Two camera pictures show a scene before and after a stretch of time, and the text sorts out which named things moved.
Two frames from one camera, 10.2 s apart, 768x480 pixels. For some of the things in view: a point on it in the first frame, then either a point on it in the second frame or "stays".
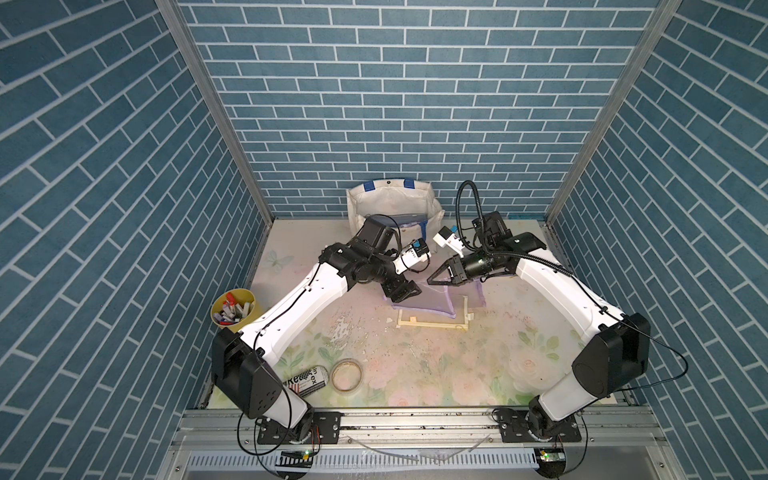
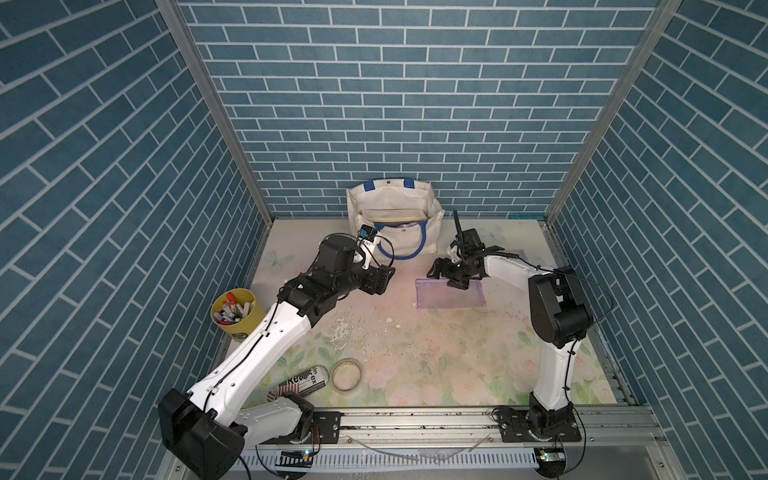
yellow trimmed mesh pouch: x=428 y=318 to x=388 y=214
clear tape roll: x=346 y=375 stays
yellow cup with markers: x=234 y=309 stays
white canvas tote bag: x=412 y=206 stays
